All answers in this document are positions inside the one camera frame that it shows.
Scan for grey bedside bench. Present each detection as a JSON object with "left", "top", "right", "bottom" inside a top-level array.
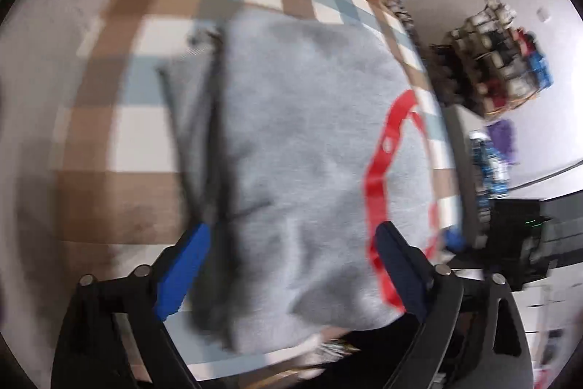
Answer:
[{"left": 444, "top": 103, "right": 484, "bottom": 212}]

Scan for rows of assorted shoes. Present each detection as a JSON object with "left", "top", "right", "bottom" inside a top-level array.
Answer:
[{"left": 433, "top": 0, "right": 555, "bottom": 116}]

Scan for wooden shoe rack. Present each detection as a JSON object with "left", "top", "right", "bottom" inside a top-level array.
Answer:
[{"left": 430, "top": 0, "right": 555, "bottom": 121}]

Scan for blue plaid shirt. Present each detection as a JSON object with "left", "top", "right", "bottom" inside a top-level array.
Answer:
[{"left": 469, "top": 130, "right": 512, "bottom": 196}]

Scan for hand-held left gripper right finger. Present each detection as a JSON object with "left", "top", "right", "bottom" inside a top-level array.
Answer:
[{"left": 374, "top": 221, "right": 533, "bottom": 389}]

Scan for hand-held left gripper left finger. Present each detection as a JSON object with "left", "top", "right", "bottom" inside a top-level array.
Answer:
[{"left": 50, "top": 222, "right": 211, "bottom": 389}]

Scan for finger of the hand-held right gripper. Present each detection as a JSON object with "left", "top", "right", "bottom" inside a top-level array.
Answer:
[{"left": 439, "top": 225, "right": 467, "bottom": 253}]

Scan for loose pile of shoes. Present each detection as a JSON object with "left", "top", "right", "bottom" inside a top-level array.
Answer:
[{"left": 387, "top": 0, "right": 417, "bottom": 30}]

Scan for purple bag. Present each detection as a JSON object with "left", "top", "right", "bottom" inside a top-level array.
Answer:
[{"left": 486, "top": 119, "right": 521, "bottom": 166}]

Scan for grey printed hoodie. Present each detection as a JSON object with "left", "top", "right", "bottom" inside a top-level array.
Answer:
[{"left": 157, "top": 8, "right": 445, "bottom": 355}]

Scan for checkered tablecloth table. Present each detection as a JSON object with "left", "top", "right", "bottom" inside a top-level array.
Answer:
[{"left": 50, "top": 0, "right": 463, "bottom": 376}]

